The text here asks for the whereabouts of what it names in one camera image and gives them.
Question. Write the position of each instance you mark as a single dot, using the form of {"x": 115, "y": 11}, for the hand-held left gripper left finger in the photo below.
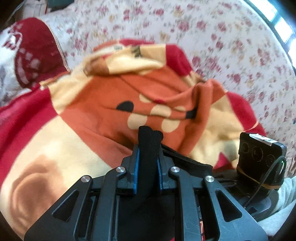
{"x": 135, "y": 171}

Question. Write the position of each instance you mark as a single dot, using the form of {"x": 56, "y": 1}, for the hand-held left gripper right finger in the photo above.
{"x": 160, "y": 173}

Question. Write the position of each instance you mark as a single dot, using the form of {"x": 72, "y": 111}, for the red orange printed blanket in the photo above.
{"x": 92, "y": 111}

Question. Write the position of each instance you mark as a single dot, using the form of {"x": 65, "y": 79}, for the white floral quilt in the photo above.
{"x": 208, "y": 46}

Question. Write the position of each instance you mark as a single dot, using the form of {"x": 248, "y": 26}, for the window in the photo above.
{"x": 275, "y": 20}

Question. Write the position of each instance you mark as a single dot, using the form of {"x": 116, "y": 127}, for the red white floral blanket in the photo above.
{"x": 25, "y": 55}

